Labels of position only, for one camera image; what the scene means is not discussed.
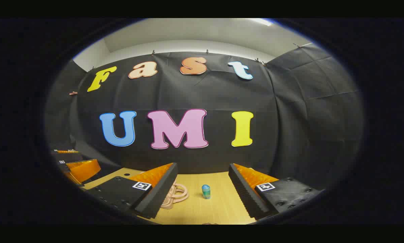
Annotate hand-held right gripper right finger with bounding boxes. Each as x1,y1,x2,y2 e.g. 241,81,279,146
228,163,325,220

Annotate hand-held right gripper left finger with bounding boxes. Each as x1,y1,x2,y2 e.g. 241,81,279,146
86,163,178,220

